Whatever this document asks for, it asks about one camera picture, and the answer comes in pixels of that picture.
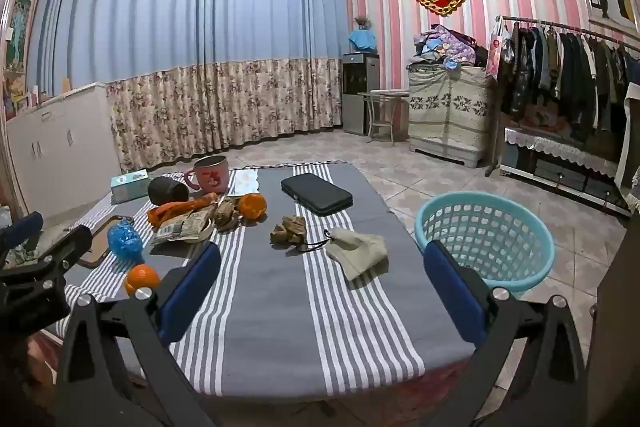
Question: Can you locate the small side table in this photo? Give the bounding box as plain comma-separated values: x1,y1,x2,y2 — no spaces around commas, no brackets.
357,89,410,144

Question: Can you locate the pink hanging bag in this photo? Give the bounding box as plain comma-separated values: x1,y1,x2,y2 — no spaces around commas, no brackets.
484,32,503,80

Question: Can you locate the colourful wall poster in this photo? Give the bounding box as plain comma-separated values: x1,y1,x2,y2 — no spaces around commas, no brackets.
2,0,33,115

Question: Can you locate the small dark cabinet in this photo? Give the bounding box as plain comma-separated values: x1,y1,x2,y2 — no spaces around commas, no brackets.
341,53,381,136

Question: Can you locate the black cup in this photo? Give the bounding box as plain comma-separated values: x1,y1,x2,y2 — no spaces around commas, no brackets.
147,176,190,206

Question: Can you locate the dark brown cabinet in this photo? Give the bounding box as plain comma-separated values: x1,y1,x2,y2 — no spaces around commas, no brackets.
585,227,640,427

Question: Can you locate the cloth covered cabinet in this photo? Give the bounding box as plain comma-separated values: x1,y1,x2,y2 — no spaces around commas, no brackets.
407,64,493,168

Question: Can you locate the light blue plastic basket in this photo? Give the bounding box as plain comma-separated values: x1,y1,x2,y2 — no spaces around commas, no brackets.
415,192,556,300

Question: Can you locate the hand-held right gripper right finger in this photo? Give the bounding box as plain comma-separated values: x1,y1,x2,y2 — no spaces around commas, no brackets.
422,239,588,427

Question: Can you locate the brown paper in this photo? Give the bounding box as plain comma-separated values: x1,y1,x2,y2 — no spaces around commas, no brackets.
270,215,308,249
214,197,243,233

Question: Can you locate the blue plastic bag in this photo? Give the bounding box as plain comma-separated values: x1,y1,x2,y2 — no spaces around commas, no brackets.
106,221,146,264

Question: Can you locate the metal clothes rack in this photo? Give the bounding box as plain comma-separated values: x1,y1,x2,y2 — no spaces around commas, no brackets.
485,14,640,178

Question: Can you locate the orange bottle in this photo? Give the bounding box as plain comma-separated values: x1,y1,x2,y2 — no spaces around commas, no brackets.
146,193,221,226

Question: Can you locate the white cabinet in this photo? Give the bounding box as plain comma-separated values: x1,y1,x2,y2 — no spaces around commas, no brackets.
5,82,123,218

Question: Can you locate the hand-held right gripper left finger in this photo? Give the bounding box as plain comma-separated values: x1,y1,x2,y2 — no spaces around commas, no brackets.
56,241,223,427

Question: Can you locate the low cabinet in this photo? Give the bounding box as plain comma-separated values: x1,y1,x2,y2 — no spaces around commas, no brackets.
500,124,633,217

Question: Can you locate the beige drawstring pouch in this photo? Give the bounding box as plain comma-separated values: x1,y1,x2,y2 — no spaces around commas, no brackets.
296,227,390,282

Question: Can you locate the printed paper packet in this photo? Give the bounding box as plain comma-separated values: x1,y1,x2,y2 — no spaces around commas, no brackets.
151,212,216,244

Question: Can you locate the brown phone case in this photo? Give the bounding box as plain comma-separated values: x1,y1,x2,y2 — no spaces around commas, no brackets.
75,214,136,269

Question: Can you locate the row of hanging clothes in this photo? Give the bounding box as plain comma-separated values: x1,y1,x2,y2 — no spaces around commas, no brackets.
500,19,640,148

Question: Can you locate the teal tissue box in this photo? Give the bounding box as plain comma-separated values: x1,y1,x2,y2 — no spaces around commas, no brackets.
110,169,150,205

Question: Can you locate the grey striped cloth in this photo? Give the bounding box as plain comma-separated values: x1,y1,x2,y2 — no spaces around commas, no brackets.
37,162,461,395

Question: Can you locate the white paper card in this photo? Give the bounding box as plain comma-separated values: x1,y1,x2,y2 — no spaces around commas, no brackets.
227,168,261,196

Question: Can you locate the white edged cloth cover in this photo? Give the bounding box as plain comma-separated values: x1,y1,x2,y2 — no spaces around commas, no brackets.
614,82,640,195

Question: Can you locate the tangerine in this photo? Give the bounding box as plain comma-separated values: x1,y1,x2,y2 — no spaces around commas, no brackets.
237,193,267,222
127,264,162,297

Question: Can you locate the blue floral curtain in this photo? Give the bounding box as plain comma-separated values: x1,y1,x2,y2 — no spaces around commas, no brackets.
25,0,348,175

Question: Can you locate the pile of clothes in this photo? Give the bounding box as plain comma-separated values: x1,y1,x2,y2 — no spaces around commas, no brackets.
407,24,488,72

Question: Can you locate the white lace cloth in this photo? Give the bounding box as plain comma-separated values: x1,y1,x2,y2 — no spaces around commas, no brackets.
504,126,623,178

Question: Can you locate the pink mug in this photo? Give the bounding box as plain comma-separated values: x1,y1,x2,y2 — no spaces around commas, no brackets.
184,155,232,195

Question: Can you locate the black zip case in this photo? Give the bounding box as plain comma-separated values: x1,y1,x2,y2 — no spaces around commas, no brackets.
280,173,354,215

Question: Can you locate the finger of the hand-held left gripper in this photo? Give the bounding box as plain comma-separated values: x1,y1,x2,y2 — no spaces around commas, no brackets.
0,212,45,253
27,224,93,280

